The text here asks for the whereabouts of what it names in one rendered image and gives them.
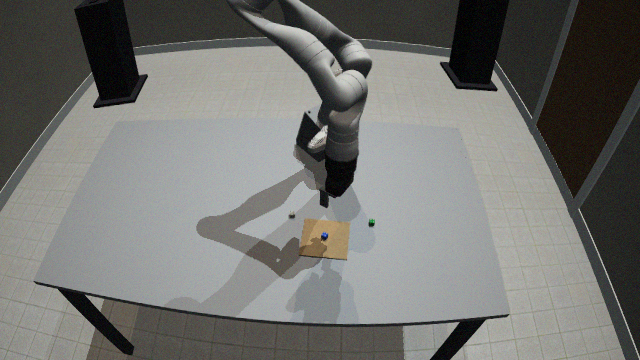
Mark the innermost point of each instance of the tan flat mat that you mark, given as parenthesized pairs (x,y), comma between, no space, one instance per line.
(334,247)

